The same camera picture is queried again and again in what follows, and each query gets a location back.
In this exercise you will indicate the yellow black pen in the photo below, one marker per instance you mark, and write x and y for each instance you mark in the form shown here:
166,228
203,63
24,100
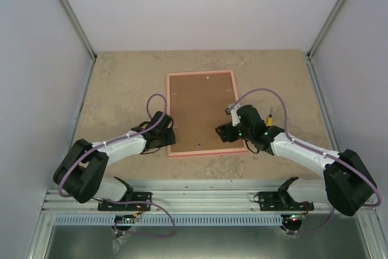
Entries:
270,118

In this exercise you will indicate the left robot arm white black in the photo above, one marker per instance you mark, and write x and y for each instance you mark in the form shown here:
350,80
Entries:
81,173

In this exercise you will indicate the metal sheet front panel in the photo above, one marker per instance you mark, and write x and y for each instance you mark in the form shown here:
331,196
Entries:
359,237

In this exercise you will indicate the pink picture frame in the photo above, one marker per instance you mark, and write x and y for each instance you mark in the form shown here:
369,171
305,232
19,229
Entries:
236,95

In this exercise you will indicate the aluminium corner post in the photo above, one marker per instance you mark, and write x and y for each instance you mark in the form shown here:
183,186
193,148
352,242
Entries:
78,28
325,28

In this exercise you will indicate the aluminium rail front beam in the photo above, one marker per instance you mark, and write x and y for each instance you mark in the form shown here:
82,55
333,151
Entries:
180,197

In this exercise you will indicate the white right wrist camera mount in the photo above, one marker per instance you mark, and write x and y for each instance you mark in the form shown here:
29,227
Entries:
232,111

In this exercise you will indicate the grey slotted cable duct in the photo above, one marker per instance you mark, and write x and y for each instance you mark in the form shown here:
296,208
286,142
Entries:
179,220

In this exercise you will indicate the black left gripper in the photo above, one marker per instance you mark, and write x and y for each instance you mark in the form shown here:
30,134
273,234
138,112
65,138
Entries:
171,138

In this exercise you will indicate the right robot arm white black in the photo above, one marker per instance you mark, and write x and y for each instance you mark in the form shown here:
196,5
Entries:
344,181

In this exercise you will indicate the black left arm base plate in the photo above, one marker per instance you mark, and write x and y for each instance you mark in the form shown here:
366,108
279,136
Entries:
138,204

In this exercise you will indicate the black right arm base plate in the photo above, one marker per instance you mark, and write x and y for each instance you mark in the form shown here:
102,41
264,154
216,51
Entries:
272,201

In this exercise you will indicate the aluminium corner post left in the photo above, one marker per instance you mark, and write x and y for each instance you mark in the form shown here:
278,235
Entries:
78,28

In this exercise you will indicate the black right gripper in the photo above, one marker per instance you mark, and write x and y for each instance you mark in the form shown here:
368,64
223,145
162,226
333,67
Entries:
226,131

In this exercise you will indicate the aluminium side rail right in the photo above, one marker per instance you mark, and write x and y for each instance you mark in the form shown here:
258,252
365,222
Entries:
323,108

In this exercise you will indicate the aluminium corner post right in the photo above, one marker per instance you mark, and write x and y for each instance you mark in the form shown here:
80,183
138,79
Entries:
325,28

